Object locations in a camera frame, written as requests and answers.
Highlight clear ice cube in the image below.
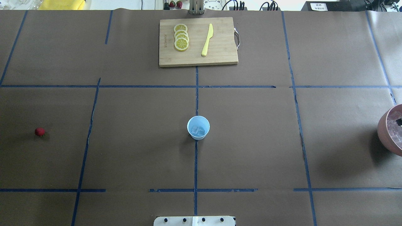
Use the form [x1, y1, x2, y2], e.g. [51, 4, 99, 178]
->
[190, 126, 206, 137]

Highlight pile of clear ice cubes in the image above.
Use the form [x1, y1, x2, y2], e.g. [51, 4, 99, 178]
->
[386, 110, 402, 149]

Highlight light blue plastic cup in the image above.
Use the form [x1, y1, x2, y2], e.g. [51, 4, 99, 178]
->
[187, 116, 210, 140]

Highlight pink bowl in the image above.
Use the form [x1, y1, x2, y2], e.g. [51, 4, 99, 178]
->
[377, 104, 402, 156]

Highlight yellow plastic knife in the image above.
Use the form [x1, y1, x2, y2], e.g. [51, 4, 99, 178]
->
[201, 23, 214, 57]

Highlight wooden cutting board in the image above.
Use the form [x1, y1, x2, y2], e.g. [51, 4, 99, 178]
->
[159, 17, 238, 67]

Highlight red strawberry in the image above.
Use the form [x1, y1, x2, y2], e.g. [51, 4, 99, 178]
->
[34, 127, 46, 137]

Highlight yellow cloth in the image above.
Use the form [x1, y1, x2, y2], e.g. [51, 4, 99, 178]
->
[38, 0, 86, 10]

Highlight clear plastic bag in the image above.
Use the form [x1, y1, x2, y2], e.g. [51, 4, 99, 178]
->
[9, 0, 43, 10]

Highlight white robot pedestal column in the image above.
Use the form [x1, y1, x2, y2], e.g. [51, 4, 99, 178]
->
[153, 216, 236, 226]

